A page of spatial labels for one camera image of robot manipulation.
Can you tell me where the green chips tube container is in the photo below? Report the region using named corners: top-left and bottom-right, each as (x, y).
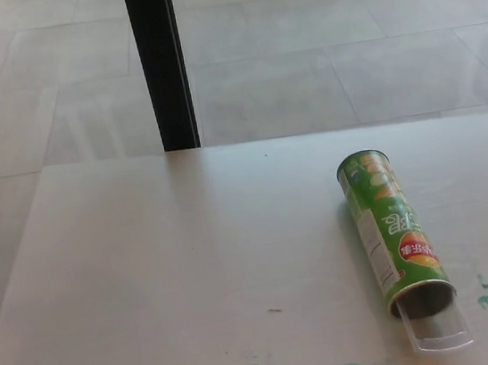
top-left (333, 140), bottom-right (461, 326)

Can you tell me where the clear plastic chips tray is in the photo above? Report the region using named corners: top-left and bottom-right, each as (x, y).
top-left (396, 289), bottom-right (477, 358)

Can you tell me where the black vertical post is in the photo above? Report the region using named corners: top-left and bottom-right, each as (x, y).
top-left (122, 0), bottom-right (203, 155)

